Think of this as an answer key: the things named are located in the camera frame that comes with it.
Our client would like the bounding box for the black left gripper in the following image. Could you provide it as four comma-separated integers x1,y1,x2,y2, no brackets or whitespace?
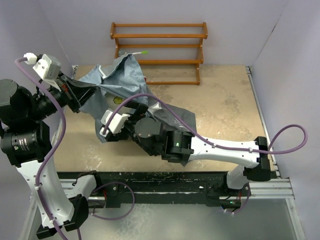
25,68,99,119

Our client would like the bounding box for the grey striped pillowcase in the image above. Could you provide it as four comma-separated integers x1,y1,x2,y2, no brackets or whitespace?
78,53,197,143

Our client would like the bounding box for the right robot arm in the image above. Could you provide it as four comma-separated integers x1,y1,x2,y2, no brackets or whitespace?
100,101,271,196

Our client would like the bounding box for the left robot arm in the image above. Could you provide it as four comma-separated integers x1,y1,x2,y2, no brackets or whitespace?
0,76,103,239

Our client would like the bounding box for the green white pen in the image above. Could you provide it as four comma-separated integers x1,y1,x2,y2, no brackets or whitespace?
132,51,148,55

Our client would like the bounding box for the wooden shelf rack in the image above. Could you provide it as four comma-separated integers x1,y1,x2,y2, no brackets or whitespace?
110,21,209,87

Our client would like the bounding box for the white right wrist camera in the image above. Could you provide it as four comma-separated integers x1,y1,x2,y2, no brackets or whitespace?
99,109,130,137

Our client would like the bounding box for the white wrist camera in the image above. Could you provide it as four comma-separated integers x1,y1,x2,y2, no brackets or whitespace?
99,109,130,137
23,52,62,86

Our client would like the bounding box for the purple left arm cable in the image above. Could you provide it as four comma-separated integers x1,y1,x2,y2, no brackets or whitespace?
15,57,83,240

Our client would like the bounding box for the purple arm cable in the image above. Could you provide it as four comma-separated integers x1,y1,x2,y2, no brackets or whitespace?
15,57,83,240
102,93,309,153

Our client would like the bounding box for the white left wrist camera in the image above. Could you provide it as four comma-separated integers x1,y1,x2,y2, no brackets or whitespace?
23,52,62,86

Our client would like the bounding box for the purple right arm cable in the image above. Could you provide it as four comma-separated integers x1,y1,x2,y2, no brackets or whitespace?
102,93,309,153

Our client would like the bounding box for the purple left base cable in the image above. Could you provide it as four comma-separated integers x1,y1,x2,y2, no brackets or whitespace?
84,181,136,221

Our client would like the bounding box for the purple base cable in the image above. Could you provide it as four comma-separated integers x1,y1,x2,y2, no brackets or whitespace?
223,181,252,216
84,181,136,221

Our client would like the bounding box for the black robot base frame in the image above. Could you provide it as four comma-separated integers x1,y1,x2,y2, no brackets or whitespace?
59,169,253,208

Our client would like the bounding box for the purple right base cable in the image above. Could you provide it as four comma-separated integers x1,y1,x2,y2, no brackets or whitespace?
223,181,252,216

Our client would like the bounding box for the aluminium table edge rail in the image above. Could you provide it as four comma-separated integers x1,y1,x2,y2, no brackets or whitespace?
245,66,281,179

